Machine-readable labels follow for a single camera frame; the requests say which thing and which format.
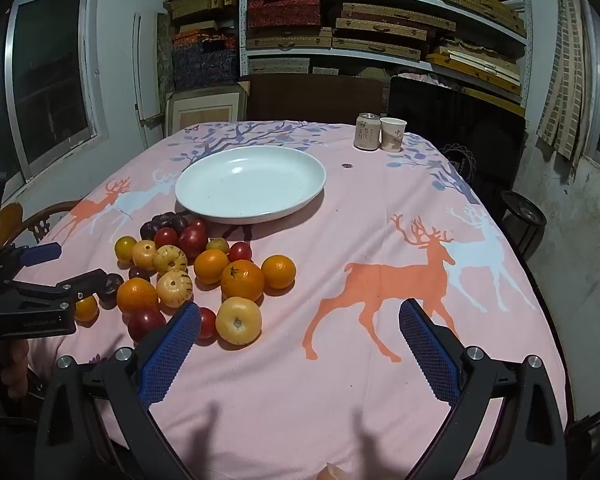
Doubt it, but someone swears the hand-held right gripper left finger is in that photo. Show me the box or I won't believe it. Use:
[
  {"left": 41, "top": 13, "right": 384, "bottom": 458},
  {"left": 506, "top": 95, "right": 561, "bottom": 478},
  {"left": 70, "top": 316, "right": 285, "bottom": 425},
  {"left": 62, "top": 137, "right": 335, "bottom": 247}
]
[{"left": 34, "top": 301, "right": 203, "bottom": 480}]

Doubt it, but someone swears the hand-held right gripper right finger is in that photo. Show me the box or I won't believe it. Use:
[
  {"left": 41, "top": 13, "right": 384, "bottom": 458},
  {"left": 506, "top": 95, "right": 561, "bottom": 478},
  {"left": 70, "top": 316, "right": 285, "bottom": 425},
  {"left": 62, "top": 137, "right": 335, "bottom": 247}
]
[{"left": 399, "top": 298, "right": 567, "bottom": 480}]

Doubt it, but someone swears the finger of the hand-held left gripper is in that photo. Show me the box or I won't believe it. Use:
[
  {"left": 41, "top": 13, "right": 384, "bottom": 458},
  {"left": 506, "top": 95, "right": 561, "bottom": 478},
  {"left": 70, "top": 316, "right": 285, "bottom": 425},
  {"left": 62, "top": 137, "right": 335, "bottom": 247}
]
[
  {"left": 10, "top": 268, "right": 109, "bottom": 307},
  {"left": 0, "top": 242, "right": 62, "bottom": 281}
]

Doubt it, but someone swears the yellow round tomato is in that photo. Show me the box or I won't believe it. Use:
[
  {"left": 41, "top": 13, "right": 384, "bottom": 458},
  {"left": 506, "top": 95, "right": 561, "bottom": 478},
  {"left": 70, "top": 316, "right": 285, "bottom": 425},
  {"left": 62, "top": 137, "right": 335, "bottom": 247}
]
[
  {"left": 74, "top": 296, "right": 100, "bottom": 323},
  {"left": 114, "top": 236, "right": 138, "bottom": 262}
]

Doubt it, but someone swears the dark red plum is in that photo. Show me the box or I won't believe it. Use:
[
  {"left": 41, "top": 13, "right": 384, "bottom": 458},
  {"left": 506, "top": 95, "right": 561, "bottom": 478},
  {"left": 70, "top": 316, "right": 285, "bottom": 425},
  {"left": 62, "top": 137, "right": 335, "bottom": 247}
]
[
  {"left": 177, "top": 226, "right": 209, "bottom": 260},
  {"left": 127, "top": 307, "right": 167, "bottom": 343}
]

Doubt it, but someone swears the small orange mandarin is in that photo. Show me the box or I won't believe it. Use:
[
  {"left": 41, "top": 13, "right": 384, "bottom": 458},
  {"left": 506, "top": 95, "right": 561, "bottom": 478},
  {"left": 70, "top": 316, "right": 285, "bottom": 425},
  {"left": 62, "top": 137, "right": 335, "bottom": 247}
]
[
  {"left": 116, "top": 277, "right": 159, "bottom": 314},
  {"left": 193, "top": 248, "right": 230, "bottom": 285},
  {"left": 261, "top": 255, "right": 297, "bottom": 290}
]

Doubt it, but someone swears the large orange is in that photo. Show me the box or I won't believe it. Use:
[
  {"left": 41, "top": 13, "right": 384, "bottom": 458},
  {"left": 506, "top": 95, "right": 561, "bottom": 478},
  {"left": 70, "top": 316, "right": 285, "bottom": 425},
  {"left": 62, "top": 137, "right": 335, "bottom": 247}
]
[{"left": 220, "top": 259, "right": 265, "bottom": 302}]

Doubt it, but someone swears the white oval plate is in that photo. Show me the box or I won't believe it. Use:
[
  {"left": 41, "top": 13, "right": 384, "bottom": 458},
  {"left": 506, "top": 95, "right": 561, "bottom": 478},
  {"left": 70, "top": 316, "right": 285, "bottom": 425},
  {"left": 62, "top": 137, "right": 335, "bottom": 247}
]
[{"left": 174, "top": 146, "right": 327, "bottom": 225}]

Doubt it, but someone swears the person's left hand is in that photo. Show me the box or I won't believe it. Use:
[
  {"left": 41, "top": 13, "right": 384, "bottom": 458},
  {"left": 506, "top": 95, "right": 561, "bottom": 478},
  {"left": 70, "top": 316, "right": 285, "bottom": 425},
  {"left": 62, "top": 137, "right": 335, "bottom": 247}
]
[{"left": 0, "top": 340, "right": 31, "bottom": 402}]

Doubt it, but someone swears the carved wooden chair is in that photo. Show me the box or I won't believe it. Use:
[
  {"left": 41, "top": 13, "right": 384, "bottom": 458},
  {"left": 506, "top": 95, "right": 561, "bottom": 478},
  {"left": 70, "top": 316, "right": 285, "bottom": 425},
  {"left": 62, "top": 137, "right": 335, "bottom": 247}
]
[{"left": 0, "top": 200, "right": 81, "bottom": 251}]

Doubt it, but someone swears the black round stool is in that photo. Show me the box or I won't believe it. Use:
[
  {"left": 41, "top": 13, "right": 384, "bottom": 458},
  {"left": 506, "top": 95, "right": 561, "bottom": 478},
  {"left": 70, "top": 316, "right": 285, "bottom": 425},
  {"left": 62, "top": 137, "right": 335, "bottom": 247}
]
[{"left": 500, "top": 190, "right": 548, "bottom": 261}]

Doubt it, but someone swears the pink deer print tablecloth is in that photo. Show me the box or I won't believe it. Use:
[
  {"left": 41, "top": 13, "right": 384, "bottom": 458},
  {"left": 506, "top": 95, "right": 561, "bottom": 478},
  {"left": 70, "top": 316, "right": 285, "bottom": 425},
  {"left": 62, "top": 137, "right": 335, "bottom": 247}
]
[{"left": 10, "top": 120, "right": 573, "bottom": 480}]

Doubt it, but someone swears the white framed window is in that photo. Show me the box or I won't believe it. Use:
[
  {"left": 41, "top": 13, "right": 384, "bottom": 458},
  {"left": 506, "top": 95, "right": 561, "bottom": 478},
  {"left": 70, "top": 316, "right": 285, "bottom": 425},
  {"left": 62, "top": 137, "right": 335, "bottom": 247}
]
[{"left": 5, "top": 0, "right": 106, "bottom": 181}]

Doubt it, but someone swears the white wooden board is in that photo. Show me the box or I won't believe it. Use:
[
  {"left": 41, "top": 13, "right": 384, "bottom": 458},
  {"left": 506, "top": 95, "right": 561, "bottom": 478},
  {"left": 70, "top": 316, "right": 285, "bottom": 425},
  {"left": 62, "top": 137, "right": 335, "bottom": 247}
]
[{"left": 132, "top": 12, "right": 166, "bottom": 151}]

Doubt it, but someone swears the framed picture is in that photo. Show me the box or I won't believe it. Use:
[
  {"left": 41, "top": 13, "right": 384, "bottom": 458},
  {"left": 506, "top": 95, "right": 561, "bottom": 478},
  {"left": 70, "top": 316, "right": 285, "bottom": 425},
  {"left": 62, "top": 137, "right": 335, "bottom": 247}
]
[{"left": 165, "top": 85, "right": 251, "bottom": 136}]

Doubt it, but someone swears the beige drink can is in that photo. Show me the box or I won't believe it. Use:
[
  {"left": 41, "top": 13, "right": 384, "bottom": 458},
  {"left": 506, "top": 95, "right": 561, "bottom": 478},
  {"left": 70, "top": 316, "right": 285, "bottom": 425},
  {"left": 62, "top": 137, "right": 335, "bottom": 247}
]
[{"left": 354, "top": 112, "right": 382, "bottom": 151}]

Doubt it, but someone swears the stack of blue patterned boxes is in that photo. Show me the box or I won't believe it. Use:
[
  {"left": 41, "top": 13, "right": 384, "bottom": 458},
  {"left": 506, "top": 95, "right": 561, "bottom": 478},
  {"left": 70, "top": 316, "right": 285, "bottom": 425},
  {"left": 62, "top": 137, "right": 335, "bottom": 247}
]
[{"left": 171, "top": 30, "right": 240, "bottom": 92}]

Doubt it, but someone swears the dark brown wooden board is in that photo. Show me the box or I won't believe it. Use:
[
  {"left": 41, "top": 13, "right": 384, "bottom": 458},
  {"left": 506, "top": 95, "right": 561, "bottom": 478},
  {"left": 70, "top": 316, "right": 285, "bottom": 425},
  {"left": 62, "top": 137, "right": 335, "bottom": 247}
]
[{"left": 240, "top": 75, "right": 388, "bottom": 123}]

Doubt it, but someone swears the white metal shelf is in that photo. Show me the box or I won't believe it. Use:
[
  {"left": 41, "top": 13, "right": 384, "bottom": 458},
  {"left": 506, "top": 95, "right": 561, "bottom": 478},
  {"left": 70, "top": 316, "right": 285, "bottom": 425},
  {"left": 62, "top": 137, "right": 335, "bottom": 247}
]
[{"left": 237, "top": 0, "right": 533, "bottom": 116}]

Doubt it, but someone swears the hanging woven blind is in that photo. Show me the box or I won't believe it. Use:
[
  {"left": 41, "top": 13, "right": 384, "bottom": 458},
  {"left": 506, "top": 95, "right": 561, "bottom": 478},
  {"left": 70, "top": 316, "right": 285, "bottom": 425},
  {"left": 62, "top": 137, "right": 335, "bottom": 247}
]
[{"left": 537, "top": 0, "right": 593, "bottom": 161}]

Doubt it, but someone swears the stack of tan woven boxes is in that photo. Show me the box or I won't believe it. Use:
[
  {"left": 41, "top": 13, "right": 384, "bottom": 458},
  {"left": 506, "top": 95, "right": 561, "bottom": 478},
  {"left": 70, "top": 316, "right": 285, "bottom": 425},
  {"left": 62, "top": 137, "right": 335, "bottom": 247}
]
[{"left": 245, "top": 0, "right": 528, "bottom": 106}]

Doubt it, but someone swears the red patterned box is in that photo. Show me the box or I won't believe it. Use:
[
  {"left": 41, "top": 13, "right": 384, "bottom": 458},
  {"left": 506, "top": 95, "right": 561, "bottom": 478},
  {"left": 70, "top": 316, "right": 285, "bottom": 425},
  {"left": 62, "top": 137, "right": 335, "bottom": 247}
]
[{"left": 246, "top": 0, "right": 322, "bottom": 31}]

